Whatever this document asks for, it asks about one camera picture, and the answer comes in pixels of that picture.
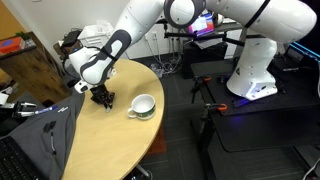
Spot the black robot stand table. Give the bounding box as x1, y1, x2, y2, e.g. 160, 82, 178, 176
190, 58, 320, 180

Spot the orange black clamp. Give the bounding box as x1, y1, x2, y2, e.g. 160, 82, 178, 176
204, 103, 228, 111

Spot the wooden shelf unit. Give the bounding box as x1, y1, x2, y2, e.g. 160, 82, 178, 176
0, 32, 72, 106

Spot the laptop with lit screen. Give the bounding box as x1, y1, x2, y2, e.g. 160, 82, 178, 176
188, 13, 215, 36

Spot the small orange clamp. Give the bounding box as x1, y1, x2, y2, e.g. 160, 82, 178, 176
194, 76, 211, 83

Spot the white plastic tray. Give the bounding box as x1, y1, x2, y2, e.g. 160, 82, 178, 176
78, 20, 114, 48

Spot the tangle of floor cables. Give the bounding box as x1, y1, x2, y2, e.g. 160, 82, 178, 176
145, 36, 183, 79

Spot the grey jacket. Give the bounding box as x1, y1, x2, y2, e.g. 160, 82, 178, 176
0, 89, 84, 180

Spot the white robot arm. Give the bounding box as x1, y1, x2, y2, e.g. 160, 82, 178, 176
69, 0, 317, 101

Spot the white green mug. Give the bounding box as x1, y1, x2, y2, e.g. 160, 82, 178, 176
127, 94, 156, 120

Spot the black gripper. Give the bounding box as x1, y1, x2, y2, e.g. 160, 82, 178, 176
90, 85, 115, 109

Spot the black device on shelf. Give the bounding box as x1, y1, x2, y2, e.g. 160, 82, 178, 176
62, 31, 80, 47

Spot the red box on shelf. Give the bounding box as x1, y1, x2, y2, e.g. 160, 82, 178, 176
0, 37, 25, 55

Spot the black keyboard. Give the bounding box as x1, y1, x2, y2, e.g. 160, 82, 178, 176
0, 137, 42, 180

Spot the blue handled metal tool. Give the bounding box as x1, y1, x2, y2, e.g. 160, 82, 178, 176
11, 101, 59, 118

